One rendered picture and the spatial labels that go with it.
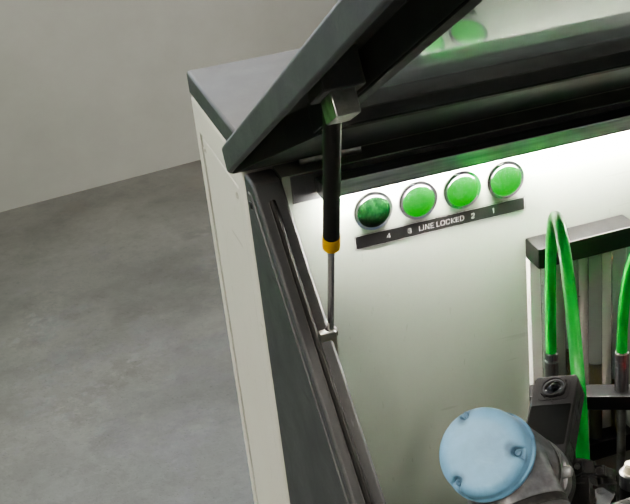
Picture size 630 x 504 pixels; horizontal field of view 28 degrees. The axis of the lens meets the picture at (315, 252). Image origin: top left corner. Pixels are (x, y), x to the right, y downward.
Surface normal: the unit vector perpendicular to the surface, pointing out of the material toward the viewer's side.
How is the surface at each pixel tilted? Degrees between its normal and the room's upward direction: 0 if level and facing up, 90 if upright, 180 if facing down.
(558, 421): 18
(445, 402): 90
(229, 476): 0
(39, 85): 90
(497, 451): 45
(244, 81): 0
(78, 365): 0
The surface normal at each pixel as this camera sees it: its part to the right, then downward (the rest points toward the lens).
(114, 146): 0.41, 0.37
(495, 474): -0.43, -0.32
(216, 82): -0.11, -0.89
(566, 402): -0.38, -0.76
